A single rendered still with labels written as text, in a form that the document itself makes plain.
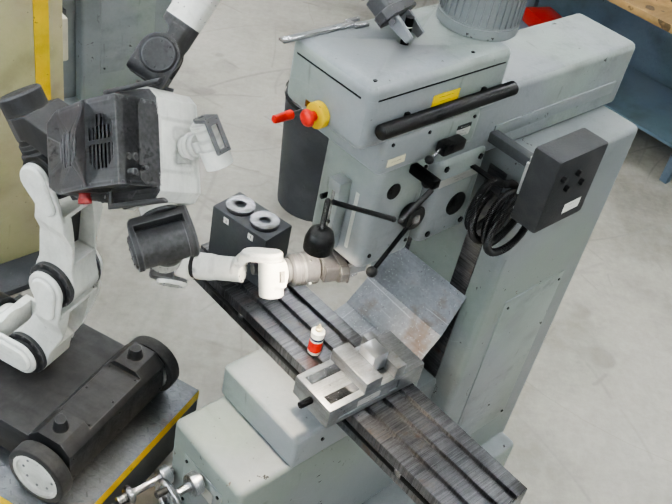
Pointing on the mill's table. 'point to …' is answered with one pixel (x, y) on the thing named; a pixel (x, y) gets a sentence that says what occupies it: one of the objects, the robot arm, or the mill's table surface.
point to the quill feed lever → (399, 235)
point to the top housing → (390, 73)
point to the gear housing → (390, 154)
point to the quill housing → (405, 182)
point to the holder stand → (246, 229)
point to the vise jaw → (356, 367)
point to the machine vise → (406, 368)
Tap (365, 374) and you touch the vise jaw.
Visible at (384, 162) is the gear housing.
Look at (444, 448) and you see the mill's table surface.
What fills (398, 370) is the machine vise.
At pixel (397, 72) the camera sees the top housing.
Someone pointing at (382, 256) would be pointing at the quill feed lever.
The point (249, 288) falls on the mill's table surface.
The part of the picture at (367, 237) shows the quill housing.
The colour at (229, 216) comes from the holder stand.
